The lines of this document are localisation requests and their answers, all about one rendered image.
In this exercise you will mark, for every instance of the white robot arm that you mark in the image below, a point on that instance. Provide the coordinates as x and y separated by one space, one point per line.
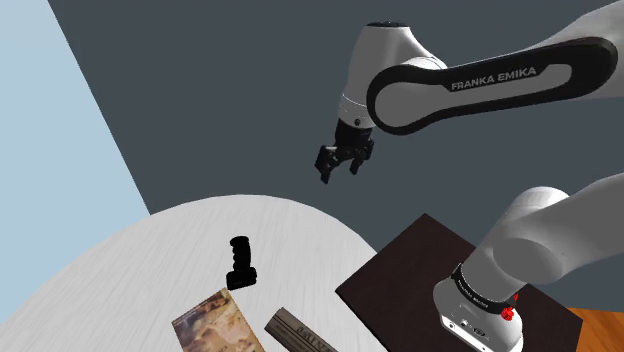
531 244

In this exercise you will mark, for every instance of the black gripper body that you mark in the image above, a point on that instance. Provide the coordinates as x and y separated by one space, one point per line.
352 135

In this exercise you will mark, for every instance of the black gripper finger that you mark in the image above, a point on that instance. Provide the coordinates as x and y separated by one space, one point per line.
360 158
325 163

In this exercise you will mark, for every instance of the brown picture book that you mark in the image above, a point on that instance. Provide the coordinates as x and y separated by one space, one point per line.
214 324

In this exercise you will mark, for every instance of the dark brown robot stand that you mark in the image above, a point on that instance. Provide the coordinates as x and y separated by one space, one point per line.
404 282

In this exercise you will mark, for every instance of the grey book with lettering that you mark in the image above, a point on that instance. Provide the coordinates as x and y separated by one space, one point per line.
297 336

